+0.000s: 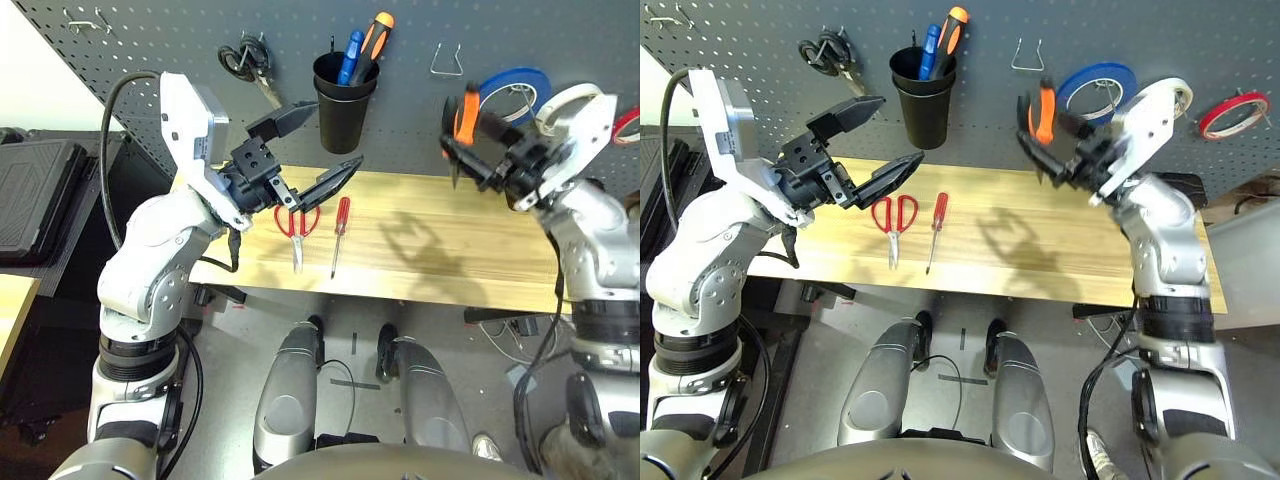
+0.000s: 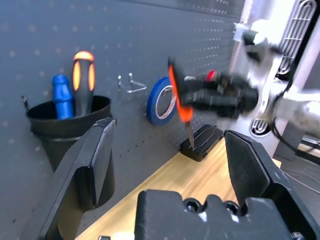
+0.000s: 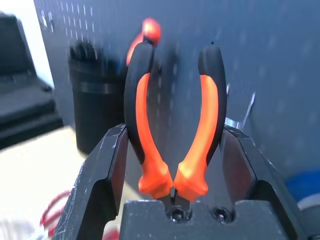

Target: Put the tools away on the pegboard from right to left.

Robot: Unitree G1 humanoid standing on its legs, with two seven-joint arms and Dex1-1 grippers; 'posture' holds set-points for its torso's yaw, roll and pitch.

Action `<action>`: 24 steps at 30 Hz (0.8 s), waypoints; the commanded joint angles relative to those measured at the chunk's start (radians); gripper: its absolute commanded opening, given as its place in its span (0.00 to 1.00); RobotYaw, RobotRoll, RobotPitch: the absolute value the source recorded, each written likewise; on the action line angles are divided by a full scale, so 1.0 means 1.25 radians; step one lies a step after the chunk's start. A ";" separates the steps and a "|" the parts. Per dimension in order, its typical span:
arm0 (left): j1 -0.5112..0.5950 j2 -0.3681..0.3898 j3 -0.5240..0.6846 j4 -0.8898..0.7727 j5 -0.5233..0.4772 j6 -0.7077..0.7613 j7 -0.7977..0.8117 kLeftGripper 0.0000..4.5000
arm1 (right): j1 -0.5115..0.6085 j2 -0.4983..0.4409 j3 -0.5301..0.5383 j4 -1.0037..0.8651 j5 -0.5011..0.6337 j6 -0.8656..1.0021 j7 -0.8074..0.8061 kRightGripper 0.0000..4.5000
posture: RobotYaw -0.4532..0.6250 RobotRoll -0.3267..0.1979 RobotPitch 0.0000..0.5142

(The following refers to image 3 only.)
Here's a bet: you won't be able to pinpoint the dark grey metal pegboard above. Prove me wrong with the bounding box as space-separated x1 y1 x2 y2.
33 0 320 201

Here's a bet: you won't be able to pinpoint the red-handled scissors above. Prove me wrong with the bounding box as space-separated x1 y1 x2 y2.
41 189 73 231

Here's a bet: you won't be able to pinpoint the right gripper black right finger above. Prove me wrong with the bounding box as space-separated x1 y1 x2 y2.
219 124 311 240

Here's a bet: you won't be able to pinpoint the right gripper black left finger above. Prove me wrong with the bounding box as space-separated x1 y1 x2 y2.
56 123 129 240

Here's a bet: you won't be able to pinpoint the black plastic cup holder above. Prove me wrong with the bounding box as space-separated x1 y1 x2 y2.
68 41 128 155

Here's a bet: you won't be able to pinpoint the blue tape roll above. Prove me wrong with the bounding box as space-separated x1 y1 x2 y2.
284 169 320 203

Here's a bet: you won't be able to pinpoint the orange and black pliers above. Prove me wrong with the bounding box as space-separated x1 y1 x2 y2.
123 45 228 208

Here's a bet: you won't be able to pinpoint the silver wire pliers hook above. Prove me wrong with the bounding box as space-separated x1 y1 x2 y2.
224 83 257 127

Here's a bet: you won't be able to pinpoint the orange and black screwdriver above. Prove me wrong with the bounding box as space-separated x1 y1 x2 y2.
126 17 162 66

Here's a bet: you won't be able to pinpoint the white tape roll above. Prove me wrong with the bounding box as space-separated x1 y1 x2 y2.
297 193 320 213

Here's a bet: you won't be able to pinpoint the large black ribbed case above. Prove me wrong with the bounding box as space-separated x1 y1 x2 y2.
0 72 56 126

